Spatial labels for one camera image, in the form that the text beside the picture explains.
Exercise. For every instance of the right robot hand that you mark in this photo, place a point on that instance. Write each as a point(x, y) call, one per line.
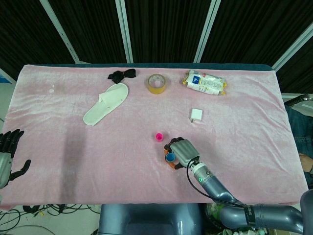
point(184, 151)

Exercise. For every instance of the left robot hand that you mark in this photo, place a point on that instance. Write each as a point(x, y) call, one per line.
point(5, 166)

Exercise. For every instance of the bystander hand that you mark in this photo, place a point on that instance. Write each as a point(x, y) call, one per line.
point(306, 164)

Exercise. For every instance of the light blue plastic cup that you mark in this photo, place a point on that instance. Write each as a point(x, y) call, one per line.
point(170, 157)

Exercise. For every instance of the orange plastic cup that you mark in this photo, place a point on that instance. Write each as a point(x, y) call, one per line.
point(164, 155)

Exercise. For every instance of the pink plastic cup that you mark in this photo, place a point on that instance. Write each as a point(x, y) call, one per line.
point(159, 137)

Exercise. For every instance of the bystander blue jeans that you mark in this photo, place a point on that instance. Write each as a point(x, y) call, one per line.
point(300, 127)

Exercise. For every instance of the white charger cube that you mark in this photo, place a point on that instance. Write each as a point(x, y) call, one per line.
point(196, 114)

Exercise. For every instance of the black chair armrest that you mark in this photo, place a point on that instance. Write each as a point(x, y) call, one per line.
point(297, 99)

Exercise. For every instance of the yellow tape roll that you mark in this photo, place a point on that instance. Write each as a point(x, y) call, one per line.
point(157, 89)

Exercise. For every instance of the white yellow wipes pack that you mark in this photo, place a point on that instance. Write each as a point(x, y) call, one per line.
point(205, 83)

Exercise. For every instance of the black trash bin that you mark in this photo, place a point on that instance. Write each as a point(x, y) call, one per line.
point(210, 220)

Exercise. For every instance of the pink velvet tablecloth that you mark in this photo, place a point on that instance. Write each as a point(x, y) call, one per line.
point(110, 159)

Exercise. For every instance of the blue grey robot torso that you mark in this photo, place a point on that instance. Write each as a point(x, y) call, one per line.
point(149, 220)

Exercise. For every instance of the white slipper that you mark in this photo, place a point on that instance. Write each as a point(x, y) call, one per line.
point(105, 105)

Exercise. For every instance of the black curtain panel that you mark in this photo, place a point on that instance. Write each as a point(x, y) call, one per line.
point(166, 29)
point(90, 29)
point(252, 29)
point(22, 31)
point(300, 71)

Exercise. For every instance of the black cloth bundle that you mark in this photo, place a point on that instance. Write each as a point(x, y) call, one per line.
point(121, 75)

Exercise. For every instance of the white post with blue sign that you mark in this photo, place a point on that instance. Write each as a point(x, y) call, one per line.
point(5, 77)

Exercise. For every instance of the white partition post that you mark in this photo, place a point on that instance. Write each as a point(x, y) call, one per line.
point(124, 31)
point(293, 42)
point(61, 31)
point(206, 31)

